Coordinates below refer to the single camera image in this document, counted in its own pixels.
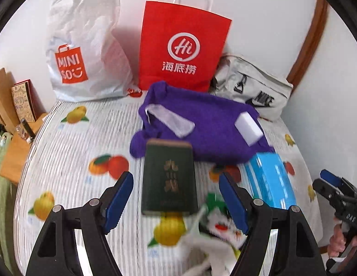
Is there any white cotton glove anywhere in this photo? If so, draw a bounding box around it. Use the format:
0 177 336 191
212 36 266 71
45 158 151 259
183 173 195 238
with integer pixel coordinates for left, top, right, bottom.
178 206 245 276

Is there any white sponge block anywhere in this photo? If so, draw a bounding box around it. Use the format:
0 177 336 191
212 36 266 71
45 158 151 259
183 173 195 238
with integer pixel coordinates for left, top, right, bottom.
235 112 264 147

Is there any person's right hand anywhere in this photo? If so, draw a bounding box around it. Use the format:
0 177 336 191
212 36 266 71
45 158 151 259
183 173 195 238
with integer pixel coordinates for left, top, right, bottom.
327 224 346 258

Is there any green and white packet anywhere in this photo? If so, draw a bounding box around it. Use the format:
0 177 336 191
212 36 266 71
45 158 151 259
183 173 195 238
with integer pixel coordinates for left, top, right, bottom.
199 193 247 250

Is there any blue tissue pack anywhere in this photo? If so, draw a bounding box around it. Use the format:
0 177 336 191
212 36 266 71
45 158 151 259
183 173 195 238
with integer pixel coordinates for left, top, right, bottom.
244 153 297 209

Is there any dark green box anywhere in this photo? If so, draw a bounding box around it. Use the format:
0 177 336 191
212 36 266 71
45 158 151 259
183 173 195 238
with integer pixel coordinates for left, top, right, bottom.
141 139 198 216

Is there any fruit print tablecloth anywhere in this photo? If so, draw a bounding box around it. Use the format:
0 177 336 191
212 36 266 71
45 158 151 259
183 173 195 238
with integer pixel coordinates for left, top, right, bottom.
14 92 322 275

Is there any purple fleece cloth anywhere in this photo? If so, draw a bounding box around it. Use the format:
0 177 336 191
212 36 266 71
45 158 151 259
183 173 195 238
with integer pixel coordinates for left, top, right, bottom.
130 81 275 164

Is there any patterned brown book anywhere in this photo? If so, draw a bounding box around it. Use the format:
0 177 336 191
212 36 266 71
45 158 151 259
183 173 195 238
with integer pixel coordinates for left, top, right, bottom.
11 79 37 122

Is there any grey Nike bag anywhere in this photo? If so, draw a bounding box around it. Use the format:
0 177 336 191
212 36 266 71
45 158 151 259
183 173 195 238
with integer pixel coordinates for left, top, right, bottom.
212 55 293 121

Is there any white Miniso plastic bag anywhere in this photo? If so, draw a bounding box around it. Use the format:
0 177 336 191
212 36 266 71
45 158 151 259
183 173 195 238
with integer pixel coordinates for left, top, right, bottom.
45 0 138 102

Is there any red paper shopping bag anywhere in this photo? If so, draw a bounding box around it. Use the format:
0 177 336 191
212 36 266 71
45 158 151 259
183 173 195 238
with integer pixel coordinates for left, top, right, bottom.
138 0 232 92

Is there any brown wooden door frame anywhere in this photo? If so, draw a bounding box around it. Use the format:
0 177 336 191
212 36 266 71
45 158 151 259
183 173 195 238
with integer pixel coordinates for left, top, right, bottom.
286 0 329 91

